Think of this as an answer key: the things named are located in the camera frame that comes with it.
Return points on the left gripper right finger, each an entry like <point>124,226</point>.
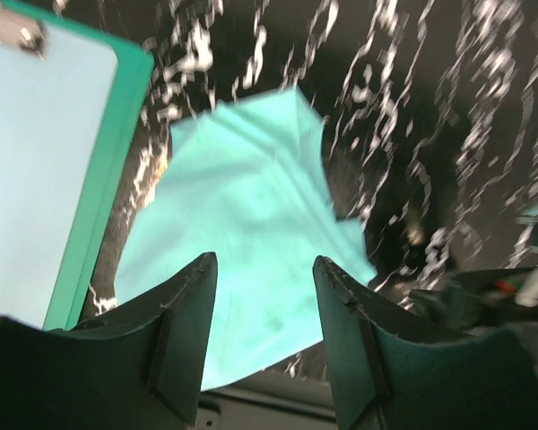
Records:
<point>393,369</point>

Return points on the teal t shirt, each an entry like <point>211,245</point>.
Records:
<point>246,182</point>

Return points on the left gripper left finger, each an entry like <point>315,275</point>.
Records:
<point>137,366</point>

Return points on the green clipboard with paper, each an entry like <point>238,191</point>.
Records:
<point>70,99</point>

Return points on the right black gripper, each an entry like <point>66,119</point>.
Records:
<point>476,299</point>

